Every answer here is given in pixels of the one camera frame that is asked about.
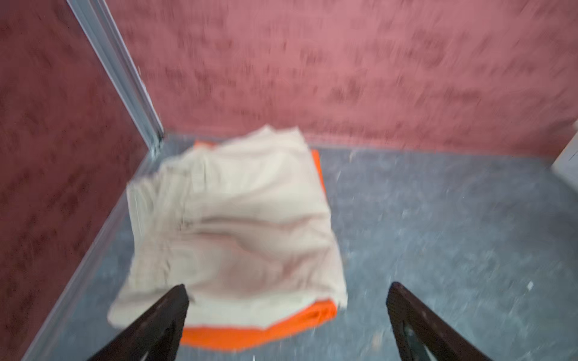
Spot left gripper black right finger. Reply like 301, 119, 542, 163
386, 282, 489, 360

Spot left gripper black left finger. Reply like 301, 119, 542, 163
90, 284, 189, 360

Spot orange shorts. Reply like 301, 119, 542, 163
180, 134, 348, 351

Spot beige shorts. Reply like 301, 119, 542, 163
108, 126, 348, 329

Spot white plastic laundry basket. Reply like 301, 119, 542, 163
551, 120, 578, 192

